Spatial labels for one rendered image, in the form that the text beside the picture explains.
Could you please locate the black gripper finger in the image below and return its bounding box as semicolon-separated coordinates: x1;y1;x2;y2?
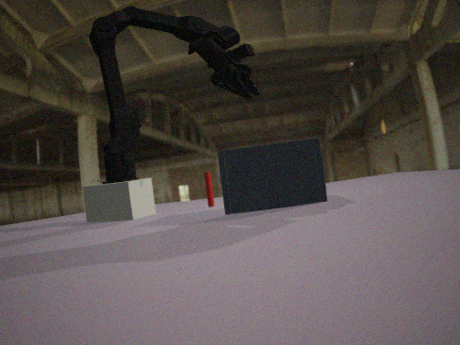
220;70;252;100
240;71;260;96

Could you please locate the red peg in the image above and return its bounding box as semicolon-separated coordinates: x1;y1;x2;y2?
205;172;214;207

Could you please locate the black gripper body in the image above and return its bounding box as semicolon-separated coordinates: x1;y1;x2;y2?
206;48;252;87

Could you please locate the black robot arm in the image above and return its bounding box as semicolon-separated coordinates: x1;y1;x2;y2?
90;6;255;184

